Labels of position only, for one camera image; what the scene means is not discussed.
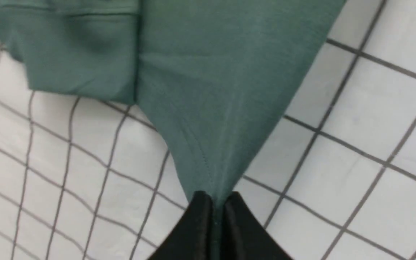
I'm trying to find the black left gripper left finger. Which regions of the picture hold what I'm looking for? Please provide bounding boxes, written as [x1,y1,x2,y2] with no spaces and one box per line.
[149,191,213,260]

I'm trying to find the green long-sleeve top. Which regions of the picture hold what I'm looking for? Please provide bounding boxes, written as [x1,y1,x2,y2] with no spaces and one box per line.
[0,0,346,260]

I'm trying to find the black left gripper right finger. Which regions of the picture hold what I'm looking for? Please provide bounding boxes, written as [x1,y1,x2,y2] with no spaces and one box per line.
[224,191,292,260]

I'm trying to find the white grid tablecloth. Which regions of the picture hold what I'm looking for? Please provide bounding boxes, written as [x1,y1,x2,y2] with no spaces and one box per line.
[0,0,416,260]

